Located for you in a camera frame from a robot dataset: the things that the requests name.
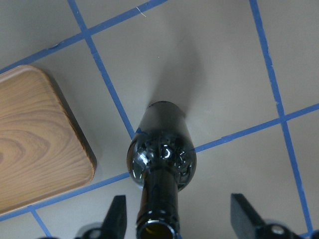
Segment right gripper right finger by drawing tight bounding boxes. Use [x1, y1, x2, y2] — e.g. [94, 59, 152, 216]
[230, 193, 297, 239]

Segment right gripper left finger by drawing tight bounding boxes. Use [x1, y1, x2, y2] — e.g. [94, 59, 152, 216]
[76, 195, 127, 239]

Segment dark wine bottle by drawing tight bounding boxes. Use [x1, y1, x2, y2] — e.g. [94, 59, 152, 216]
[127, 101, 197, 239]

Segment wooden tray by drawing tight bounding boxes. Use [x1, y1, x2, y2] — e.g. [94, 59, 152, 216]
[0, 65, 97, 214]

